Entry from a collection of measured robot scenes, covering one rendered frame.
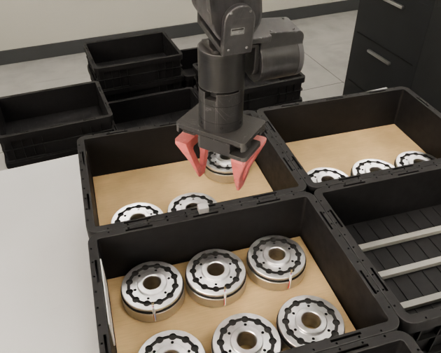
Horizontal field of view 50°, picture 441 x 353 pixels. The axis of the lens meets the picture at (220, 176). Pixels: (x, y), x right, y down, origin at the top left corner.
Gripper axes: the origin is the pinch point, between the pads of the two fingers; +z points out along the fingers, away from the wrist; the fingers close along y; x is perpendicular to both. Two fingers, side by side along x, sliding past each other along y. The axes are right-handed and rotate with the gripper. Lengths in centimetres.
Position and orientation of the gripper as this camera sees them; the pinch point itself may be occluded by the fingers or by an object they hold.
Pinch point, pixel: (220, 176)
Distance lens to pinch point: 67.4
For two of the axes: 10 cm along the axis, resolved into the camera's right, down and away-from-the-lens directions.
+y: -8.7, -3.1, 3.8
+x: -4.9, 5.4, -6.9
